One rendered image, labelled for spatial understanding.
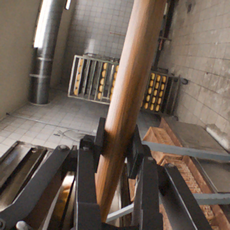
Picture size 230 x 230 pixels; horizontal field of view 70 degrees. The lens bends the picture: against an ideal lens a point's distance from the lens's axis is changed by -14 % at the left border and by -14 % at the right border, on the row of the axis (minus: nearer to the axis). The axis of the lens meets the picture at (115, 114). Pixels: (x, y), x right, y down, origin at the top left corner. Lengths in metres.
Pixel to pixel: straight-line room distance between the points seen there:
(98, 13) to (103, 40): 0.78
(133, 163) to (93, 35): 5.10
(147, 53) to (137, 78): 0.02
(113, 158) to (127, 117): 0.05
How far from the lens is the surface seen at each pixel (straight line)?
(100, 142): 0.16
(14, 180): 1.68
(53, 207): 1.25
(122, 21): 5.25
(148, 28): 0.17
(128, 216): 1.48
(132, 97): 0.17
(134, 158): 0.17
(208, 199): 0.90
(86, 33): 5.26
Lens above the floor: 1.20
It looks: 4 degrees down
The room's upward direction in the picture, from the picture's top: 79 degrees counter-clockwise
